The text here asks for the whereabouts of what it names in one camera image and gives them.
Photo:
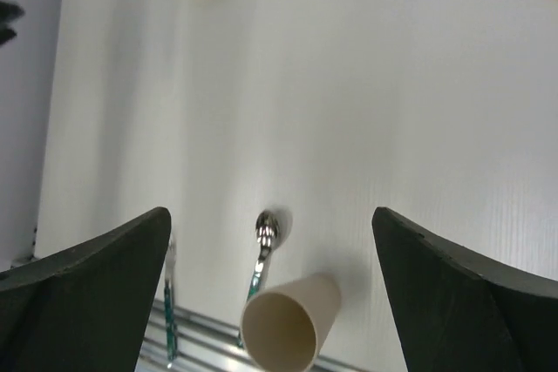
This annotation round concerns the beige paper cup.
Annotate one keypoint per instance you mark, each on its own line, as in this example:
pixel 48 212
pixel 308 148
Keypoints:
pixel 283 328

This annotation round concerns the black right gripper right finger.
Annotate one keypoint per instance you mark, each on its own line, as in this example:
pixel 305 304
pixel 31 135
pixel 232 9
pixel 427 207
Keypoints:
pixel 458 310

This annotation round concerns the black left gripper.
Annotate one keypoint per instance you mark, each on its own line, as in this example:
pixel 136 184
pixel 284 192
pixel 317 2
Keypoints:
pixel 9 13

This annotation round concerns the silver fork green handle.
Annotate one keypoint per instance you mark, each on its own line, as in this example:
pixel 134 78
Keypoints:
pixel 171 333

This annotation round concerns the aluminium rail frame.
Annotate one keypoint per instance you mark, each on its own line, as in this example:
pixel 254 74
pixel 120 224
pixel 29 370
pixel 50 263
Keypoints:
pixel 204 344

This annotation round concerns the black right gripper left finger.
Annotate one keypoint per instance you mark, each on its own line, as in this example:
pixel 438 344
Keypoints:
pixel 85 308

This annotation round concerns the silver spoon green handle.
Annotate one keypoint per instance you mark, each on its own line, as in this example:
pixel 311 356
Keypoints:
pixel 267 233

